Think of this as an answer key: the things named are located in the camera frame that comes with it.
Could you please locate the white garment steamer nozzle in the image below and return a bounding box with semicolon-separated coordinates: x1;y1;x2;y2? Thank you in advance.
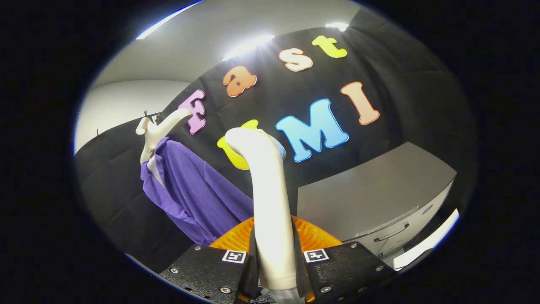
224;128;298;291

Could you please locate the white inner shirt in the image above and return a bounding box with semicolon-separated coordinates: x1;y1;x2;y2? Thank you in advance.
148;154;167;188

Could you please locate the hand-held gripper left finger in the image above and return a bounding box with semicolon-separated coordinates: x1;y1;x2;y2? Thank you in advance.
159;216;259;304

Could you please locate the purple jacket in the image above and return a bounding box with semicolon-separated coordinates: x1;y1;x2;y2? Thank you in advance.
140;136;254;246

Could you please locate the grey cabinet with dark top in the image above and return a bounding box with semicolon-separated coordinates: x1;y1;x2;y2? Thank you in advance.
297;141;458;259

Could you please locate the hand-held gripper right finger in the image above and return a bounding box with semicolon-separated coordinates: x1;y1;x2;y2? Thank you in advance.
291;215;397;304

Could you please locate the white clothes hanger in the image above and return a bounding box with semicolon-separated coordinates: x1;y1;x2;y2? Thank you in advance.
135;108;191;165

